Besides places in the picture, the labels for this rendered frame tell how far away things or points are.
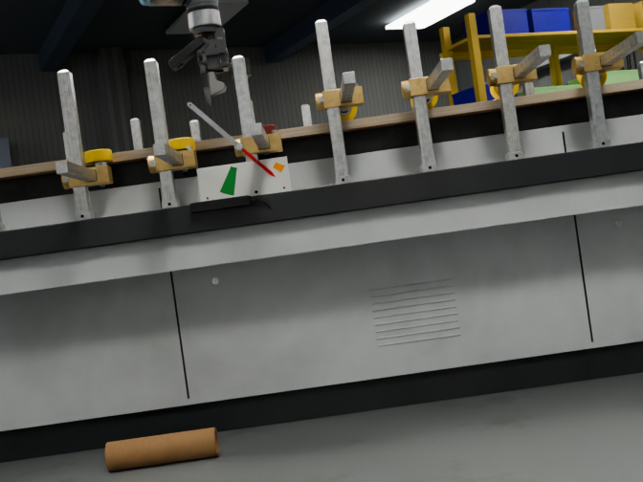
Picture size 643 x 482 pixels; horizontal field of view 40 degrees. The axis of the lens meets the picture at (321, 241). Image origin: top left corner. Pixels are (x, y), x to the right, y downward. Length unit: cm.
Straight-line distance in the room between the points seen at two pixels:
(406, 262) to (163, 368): 82
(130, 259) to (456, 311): 100
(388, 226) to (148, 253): 69
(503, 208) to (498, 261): 26
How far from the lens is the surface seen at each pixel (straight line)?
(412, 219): 256
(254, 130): 224
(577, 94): 284
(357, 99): 256
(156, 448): 250
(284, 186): 253
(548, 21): 936
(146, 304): 281
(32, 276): 268
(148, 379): 283
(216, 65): 251
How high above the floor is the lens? 54
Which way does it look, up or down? level
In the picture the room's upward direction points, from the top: 8 degrees counter-clockwise
